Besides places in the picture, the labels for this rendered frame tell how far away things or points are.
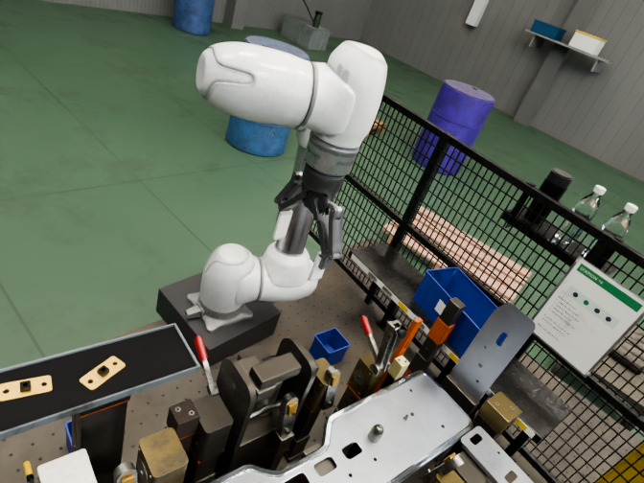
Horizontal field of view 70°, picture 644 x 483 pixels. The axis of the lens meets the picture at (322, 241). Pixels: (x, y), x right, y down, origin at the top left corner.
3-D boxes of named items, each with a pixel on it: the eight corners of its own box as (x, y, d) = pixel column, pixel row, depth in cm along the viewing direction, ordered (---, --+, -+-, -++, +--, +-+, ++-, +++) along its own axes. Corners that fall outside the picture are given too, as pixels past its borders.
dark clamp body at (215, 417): (182, 519, 118) (205, 435, 97) (164, 479, 125) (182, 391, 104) (208, 505, 123) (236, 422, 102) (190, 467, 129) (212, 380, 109)
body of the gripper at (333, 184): (296, 155, 83) (284, 198, 88) (324, 179, 78) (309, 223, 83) (328, 154, 88) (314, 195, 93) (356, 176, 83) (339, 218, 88)
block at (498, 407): (451, 488, 148) (509, 422, 129) (434, 466, 153) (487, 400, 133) (466, 475, 153) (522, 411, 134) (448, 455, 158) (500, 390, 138)
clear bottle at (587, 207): (567, 247, 146) (607, 194, 135) (550, 235, 150) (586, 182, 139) (576, 244, 150) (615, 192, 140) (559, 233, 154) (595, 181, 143)
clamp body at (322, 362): (287, 464, 138) (323, 386, 118) (268, 434, 145) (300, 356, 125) (304, 454, 143) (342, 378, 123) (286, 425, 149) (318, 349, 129)
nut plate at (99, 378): (92, 391, 89) (92, 387, 89) (78, 380, 90) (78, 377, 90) (126, 365, 96) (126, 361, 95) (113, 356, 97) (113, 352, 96)
